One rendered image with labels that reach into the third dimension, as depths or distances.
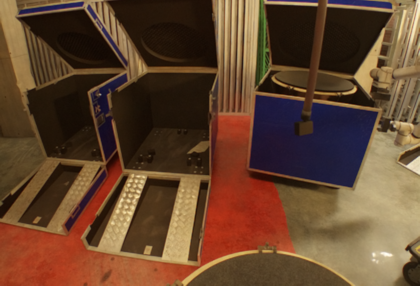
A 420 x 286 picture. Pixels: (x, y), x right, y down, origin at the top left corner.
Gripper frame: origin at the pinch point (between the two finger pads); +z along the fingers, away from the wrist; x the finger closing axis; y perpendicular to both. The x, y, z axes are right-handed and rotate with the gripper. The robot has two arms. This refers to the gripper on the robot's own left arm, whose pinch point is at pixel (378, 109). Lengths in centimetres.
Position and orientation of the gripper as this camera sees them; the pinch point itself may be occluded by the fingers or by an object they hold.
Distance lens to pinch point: 213.4
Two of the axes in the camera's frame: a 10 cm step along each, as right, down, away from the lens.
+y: 3.6, -2.5, 9.0
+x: -9.3, -1.6, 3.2
